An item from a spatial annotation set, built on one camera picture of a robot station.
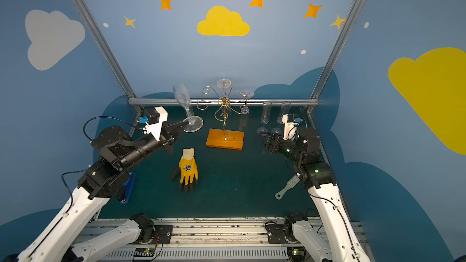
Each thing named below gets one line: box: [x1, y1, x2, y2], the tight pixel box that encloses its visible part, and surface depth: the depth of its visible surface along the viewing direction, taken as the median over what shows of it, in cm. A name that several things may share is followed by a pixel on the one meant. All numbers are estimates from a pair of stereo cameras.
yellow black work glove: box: [171, 147, 200, 193], surface depth 92 cm
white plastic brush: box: [274, 174, 301, 201], surface depth 90 cm
